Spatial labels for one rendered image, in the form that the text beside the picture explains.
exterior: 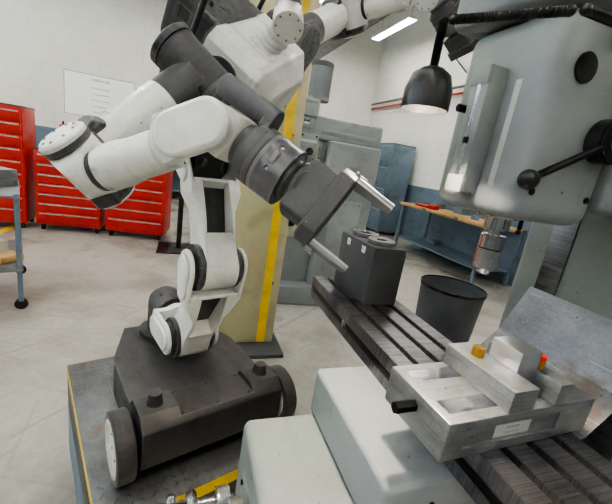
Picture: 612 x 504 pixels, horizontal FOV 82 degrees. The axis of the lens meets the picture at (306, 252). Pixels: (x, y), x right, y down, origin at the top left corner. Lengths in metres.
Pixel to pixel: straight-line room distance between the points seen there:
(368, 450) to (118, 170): 0.63
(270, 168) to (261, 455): 0.61
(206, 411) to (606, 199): 1.10
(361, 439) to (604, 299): 0.67
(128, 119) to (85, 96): 9.10
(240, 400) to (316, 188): 0.90
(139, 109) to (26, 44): 9.48
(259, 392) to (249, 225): 1.31
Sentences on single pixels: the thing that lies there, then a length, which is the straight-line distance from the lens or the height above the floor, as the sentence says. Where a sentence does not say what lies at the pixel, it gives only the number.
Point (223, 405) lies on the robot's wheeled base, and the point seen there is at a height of 0.58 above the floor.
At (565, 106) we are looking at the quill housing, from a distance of 0.71.
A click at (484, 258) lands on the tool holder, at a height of 1.22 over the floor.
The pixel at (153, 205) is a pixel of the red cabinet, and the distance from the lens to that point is 5.08.
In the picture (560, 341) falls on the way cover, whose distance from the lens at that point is 1.10.
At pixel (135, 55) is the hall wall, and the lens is 9.75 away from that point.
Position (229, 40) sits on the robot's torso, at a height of 1.57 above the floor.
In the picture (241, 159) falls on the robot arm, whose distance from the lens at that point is 0.48.
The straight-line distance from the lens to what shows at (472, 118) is 0.71.
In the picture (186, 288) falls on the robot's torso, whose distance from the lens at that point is 1.09.
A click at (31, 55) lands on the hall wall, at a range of 10.12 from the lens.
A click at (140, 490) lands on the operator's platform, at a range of 1.27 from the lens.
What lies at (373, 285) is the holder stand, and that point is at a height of 1.01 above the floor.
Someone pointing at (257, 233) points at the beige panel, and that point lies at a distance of 2.36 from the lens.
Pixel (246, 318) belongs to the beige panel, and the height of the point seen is 0.22.
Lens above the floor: 1.35
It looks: 14 degrees down
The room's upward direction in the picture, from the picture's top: 9 degrees clockwise
